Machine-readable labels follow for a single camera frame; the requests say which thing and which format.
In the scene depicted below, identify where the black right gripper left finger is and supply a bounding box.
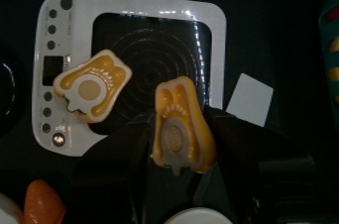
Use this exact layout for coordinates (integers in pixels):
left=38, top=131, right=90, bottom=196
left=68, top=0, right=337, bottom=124
left=71, top=112, right=156, bottom=224

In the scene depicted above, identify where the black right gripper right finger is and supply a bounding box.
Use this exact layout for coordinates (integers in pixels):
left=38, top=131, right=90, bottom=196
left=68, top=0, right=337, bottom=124
left=201, top=104, right=319, bottom=224

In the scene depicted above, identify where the yellow toy squash half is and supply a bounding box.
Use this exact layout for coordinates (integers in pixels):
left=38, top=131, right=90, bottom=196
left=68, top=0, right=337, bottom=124
left=151, top=75, right=219, bottom=176

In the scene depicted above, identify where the black toy pan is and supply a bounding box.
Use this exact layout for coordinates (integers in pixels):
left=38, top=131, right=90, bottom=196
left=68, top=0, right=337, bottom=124
left=0, top=48, right=23, bottom=137

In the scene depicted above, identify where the orange toy carrot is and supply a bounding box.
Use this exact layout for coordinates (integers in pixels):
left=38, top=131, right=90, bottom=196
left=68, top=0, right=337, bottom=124
left=23, top=178, right=68, bottom=224

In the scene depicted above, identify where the white card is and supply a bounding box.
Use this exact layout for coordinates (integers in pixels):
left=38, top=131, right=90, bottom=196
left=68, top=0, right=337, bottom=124
left=225, top=72, right=275, bottom=128

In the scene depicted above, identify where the white rounded toy piece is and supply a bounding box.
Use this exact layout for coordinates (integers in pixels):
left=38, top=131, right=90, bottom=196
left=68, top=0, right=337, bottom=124
left=0, top=193, right=24, bottom=224

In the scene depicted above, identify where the yellow toast-shaped toy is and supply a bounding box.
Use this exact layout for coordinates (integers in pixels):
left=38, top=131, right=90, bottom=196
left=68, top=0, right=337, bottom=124
left=52, top=49, right=134, bottom=125

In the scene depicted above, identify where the white toy induction cooktop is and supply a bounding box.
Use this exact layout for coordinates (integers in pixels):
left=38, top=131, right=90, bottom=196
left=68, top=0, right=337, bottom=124
left=31, top=0, right=229, bottom=158

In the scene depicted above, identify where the teal patterned toy box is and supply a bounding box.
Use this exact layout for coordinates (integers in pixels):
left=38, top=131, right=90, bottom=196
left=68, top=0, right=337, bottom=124
left=318, top=0, right=339, bottom=127

